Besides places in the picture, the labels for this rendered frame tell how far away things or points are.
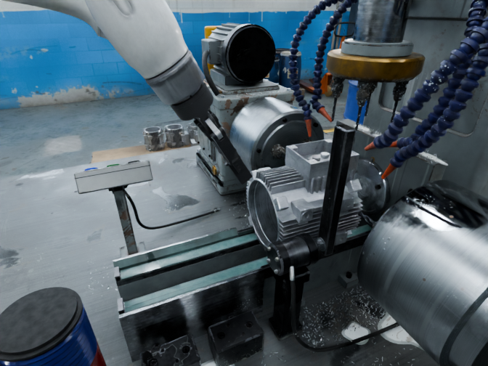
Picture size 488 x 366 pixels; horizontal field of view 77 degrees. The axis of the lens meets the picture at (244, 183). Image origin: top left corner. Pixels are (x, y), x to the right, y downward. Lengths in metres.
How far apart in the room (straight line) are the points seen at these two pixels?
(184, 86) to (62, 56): 5.56
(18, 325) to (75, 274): 0.68
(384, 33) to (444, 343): 0.50
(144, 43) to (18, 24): 5.60
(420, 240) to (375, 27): 0.38
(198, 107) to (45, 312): 0.39
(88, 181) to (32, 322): 0.55
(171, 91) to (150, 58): 0.06
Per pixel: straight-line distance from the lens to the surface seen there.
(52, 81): 6.15
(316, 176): 0.65
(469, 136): 0.81
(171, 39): 0.52
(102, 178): 0.80
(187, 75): 0.54
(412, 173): 0.75
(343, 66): 0.64
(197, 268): 0.75
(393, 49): 0.65
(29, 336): 0.28
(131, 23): 0.51
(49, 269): 1.01
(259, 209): 0.77
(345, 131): 0.50
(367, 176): 0.82
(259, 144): 0.86
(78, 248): 1.04
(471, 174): 0.82
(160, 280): 0.75
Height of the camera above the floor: 1.41
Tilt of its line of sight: 30 degrees down
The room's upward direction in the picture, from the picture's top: straight up
